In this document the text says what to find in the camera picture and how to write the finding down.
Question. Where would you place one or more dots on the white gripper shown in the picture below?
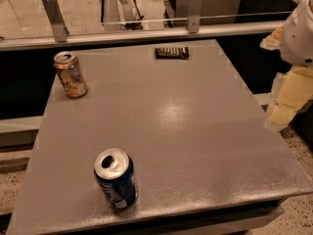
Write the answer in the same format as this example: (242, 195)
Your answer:
(299, 38)

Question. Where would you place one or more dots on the left metal rail bracket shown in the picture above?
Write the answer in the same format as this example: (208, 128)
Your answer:
(56, 20)

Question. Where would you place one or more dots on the horizontal metal rail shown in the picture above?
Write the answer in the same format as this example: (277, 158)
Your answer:
(124, 37)

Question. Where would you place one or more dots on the blue soda can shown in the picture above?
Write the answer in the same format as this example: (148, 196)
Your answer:
(114, 172)

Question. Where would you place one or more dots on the right metal rail bracket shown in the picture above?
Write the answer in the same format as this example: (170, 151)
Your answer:
(194, 16)

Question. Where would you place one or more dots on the metal rail bracket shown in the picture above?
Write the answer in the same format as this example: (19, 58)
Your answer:
(56, 20)
(194, 16)

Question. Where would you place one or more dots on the orange soda can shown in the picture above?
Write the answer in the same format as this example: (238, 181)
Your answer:
(70, 75)

